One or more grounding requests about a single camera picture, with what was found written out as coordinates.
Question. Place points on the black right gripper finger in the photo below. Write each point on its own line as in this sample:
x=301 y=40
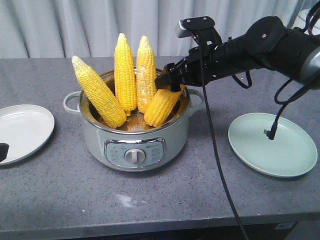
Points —
x=175 y=87
x=163 y=81

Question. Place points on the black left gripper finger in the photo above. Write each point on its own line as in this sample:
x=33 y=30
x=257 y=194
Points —
x=4 y=149

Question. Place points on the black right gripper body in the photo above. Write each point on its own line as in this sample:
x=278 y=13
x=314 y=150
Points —
x=206 y=63

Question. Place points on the pale yellow corn cob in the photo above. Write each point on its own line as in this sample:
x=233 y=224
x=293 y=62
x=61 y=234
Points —
x=145 y=74

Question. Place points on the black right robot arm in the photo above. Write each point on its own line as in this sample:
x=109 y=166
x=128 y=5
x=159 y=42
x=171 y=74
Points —
x=266 y=44

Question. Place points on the white round plate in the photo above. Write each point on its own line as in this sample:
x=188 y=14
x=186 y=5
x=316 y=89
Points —
x=25 y=128

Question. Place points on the green electric cooking pot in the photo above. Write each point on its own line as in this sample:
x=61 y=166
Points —
x=135 y=146

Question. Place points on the white kitchen appliance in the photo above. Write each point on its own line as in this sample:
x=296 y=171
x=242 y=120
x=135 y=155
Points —
x=301 y=18

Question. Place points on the white pleated curtain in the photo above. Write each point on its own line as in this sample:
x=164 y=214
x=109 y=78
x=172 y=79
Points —
x=90 y=28

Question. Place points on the light green round plate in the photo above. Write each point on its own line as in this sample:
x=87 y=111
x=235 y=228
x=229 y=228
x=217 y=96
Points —
x=291 y=153

